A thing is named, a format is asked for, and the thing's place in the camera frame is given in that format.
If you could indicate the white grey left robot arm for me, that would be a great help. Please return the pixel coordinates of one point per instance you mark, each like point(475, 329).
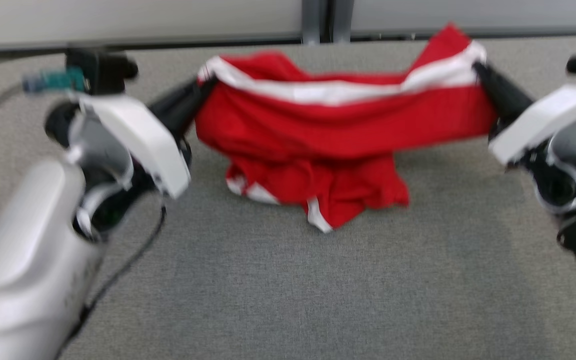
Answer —
point(23, 240)

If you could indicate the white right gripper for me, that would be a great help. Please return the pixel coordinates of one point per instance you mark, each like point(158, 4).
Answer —
point(543, 120)

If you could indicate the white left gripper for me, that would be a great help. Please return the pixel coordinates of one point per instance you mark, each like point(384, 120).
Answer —
point(138, 135)

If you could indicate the grey partition post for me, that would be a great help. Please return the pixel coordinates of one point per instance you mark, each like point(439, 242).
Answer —
point(313, 20)

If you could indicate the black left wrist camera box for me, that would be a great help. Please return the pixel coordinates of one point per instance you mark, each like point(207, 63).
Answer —
point(100, 70)

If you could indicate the red shorts white stripe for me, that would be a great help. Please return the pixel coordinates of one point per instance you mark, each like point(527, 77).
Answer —
point(328, 130)

